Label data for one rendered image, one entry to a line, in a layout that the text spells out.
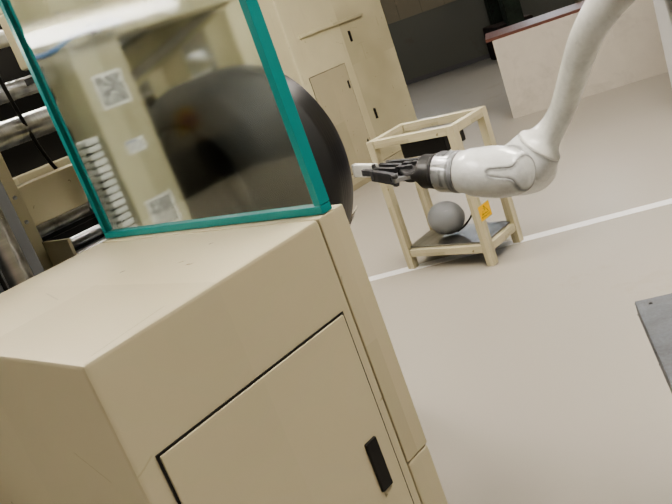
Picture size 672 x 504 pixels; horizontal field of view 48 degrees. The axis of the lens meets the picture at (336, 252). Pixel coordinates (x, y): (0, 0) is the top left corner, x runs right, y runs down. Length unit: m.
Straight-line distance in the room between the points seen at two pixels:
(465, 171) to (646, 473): 1.23
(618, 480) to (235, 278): 1.78
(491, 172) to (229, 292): 0.80
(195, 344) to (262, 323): 0.09
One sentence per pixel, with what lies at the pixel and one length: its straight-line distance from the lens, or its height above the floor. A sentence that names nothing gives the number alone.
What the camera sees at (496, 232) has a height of 0.13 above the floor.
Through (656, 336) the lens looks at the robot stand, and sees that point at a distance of 1.77.
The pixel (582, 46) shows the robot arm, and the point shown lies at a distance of 1.51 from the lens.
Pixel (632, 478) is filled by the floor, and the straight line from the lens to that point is 2.46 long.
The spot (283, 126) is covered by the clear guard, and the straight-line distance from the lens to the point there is 0.95.
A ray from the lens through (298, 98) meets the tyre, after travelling 1.89.
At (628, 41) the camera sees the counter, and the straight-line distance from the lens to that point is 7.94.
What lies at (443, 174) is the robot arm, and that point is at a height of 1.12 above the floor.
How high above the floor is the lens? 1.49
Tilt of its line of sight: 16 degrees down
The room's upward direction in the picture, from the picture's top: 20 degrees counter-clockwise
